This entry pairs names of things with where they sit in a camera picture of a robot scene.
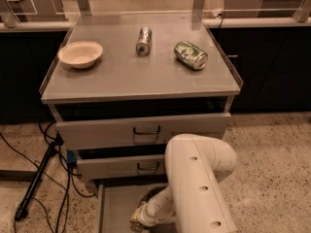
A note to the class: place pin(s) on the black drawer handle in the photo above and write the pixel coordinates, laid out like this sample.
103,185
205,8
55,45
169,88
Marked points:
144,131
147,168

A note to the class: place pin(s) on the top grey drawer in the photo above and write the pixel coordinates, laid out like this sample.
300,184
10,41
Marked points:
114,133

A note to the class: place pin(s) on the black stand leg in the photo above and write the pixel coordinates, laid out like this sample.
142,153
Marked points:
22,208

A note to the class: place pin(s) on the silver slim can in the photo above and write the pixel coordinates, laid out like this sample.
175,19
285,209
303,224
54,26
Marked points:
144,42

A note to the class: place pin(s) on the grey drawer cabinet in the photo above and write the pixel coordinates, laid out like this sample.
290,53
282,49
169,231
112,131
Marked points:
123,84

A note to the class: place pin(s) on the green soda can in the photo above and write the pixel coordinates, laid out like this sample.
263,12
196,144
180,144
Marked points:
191,55

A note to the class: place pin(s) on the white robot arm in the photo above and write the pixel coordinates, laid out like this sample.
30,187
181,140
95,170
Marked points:
192,200

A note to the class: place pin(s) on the blue power box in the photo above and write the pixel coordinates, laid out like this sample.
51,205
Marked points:
71,158

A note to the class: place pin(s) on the white paper bowl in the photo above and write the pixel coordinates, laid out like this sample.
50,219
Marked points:
80,55

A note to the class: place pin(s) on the black top drawer handle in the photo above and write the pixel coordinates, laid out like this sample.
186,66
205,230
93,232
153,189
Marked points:
144,131

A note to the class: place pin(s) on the grey drawer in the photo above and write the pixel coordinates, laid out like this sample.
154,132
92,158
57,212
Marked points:
119,167
114,133
117,200

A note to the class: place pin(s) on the clear acrylic guard panel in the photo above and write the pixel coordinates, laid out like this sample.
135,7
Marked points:
15,13

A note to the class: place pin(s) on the bottom grey drawer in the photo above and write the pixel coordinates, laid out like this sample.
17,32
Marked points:
117,200

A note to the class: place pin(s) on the black middle drawer handle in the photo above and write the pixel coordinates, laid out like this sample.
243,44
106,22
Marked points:
147,168

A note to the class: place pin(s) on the clear plastic water bottle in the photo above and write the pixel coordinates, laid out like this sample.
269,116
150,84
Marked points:
139,228

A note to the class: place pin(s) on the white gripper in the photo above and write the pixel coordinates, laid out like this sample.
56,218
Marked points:
142,215

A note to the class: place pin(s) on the middle grey drawer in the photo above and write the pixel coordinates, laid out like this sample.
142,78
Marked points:
119,167

